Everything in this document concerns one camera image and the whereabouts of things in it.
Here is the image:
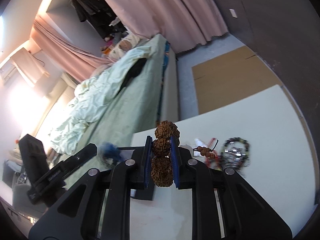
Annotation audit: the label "blue bead bracelet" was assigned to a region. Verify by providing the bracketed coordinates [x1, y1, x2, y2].
[98, 141, 126, 167]

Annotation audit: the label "brown rudraksha bead bracelet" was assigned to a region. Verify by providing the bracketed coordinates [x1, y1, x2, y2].
[150, 120, 181, 188]

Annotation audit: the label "black jewelry box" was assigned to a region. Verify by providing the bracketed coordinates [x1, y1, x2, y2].
[117, 146, 193, 201]

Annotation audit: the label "pale green duvet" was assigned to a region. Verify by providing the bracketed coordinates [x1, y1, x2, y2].
[49, 46, 151, 155]

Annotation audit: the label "pink curtain left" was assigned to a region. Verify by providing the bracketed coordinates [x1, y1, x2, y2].
[30, 16, 116, 82]

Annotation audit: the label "pink curtain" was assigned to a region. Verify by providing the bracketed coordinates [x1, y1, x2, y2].
[105, 0, 228, 53]
[30, 16, 116, 82]

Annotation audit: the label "bed with green sheet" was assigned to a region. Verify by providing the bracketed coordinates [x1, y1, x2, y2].
[32, 33, 181, 188]

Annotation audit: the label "black garment on bed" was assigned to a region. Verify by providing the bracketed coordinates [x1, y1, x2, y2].
[119, 58, 147, 91]

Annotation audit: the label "flat cardboard sheet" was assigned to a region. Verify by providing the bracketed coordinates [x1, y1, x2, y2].
[191, 45, 284, 116]

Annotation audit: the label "bear print pillow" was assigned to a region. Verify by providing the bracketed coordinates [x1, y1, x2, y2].
[108, 33, 141, 60]

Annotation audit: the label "hanging dark clothes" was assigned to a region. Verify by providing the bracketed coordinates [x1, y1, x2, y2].
[71, 0, 126, 39]

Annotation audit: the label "pink curtain right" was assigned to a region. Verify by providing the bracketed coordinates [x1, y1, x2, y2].
[105, 0, 228, 53]

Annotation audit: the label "dark bead bracelet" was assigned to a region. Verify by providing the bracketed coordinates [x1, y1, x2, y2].
[220, 136, 251, 168]

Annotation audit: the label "small brown bead string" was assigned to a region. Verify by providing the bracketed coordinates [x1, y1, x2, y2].
[194, 139, 220, 164]

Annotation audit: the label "white towel on wall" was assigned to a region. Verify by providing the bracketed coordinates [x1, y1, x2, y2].
[10, 48, 50, 85]

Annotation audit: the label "white wall socket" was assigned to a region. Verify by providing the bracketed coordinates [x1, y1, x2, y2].
[229, 9, 238, 18]

